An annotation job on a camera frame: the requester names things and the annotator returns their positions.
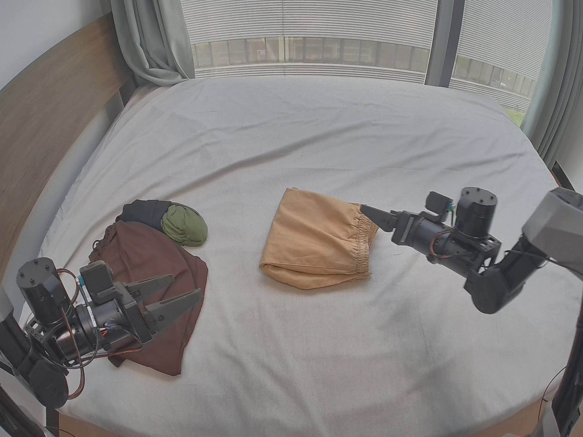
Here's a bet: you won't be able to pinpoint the brown garment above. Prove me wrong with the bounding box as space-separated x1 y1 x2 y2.
89 221 209 377

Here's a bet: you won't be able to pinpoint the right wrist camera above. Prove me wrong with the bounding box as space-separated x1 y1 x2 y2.
426 191 456 222

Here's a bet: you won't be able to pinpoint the window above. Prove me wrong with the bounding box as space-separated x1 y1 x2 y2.
175 0 562 110

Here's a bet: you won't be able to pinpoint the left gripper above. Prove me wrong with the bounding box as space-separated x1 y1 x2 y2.
87 273 202 350

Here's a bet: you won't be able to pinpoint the black garment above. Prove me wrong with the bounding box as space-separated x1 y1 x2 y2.
115 200 176 233

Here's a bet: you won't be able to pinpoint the tan shorts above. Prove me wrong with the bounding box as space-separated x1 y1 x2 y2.
260 188 381 290

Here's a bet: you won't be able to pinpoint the bed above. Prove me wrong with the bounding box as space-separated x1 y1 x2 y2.
0 12 583 437

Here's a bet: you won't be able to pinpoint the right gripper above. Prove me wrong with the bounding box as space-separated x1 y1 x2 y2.
393 211 454 256

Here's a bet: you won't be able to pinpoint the green garment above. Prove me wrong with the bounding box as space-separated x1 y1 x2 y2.
162 203 208 248

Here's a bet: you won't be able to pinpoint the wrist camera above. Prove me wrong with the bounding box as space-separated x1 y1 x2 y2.
426 191 456 222
78 262 115 306

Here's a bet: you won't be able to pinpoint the grey-green curtain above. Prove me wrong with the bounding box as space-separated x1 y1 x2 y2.
521 0 583 165
107 0 196 86

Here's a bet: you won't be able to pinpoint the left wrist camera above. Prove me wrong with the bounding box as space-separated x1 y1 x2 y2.
78 262 115 306

